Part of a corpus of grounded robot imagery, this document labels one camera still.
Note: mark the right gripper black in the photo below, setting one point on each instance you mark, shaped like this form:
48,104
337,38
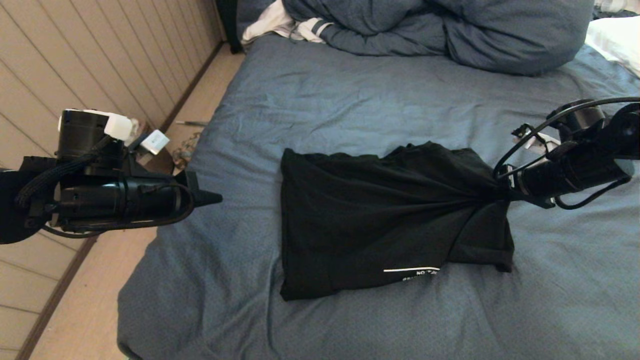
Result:
565,175

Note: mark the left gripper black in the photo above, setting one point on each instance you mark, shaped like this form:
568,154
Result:
125,200

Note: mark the black printed t-shirt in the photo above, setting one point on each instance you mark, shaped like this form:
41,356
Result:
375,220

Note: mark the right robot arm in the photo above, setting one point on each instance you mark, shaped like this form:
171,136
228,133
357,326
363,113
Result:
610,130

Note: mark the multicolour patterned cloth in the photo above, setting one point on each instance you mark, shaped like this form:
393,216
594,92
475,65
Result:
184,150

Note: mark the brown trash bin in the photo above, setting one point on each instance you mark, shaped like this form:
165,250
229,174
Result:
162,162

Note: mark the thin grey stick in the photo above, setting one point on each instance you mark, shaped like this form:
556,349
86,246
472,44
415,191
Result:
192,123

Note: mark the white pillow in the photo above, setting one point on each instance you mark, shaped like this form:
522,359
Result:
617,42

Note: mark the blue crumpled duvet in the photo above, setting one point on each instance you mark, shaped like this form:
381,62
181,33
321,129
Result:
475,35

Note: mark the white striped garment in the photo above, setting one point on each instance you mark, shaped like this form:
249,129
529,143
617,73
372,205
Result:
270,25

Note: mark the blue bed sheet mattress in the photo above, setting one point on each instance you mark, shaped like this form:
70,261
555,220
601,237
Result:
375,90

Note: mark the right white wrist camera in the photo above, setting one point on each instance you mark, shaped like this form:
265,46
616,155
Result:
537,140

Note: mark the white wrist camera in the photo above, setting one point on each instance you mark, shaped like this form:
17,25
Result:
155,141
537,140

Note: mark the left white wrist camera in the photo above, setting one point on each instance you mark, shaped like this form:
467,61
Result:
155,141

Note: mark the black bed headboard post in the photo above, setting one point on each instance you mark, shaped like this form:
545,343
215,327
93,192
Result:
229,25

